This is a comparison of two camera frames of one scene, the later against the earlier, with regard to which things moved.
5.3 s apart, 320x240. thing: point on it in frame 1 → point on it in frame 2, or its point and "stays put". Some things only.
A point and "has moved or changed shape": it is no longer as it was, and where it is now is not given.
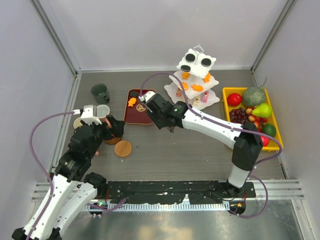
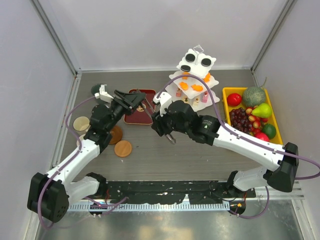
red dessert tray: (135, 110) stays put
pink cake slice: (205, 96) stays put
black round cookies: (189, 57) stays put
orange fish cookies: (184, 85) stays put
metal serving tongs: (171, 129) has moved or changed shape
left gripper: (118, 126) → (127, 101)
